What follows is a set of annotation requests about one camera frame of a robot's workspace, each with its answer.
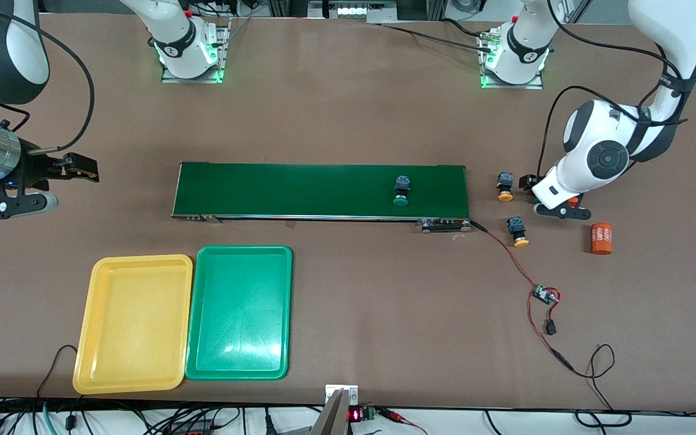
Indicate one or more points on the green mushroom push button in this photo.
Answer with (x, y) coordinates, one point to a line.
(402, 184)

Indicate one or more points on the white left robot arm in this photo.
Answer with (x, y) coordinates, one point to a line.
(674, 36)

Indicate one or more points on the silver camera mount bracket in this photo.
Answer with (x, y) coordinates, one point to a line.
(333, 417)

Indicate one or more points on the small controller circuit board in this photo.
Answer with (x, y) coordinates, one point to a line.
(544, 294)

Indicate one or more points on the yellow plastic tray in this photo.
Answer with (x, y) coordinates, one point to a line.
(133, 326)

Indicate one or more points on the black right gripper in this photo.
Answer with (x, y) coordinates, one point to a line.
(37, 168)

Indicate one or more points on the red clip lead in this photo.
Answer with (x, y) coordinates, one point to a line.
(396, 415)

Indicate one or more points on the lit electronic device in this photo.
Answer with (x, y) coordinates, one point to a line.
(354, 11)

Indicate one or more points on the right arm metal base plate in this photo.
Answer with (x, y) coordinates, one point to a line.
(191, 80)

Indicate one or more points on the yellow mushroom push button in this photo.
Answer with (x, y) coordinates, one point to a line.
(517, 229)
(505, 194)

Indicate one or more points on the red digit display module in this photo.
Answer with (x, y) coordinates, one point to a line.
(355, 415)

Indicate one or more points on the green plastic tray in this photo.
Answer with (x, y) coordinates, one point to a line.
(239, 314)

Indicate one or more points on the green conveyor belt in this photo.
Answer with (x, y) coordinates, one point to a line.
(324, 190)

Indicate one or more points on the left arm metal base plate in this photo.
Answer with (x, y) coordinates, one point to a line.
(529, 86)

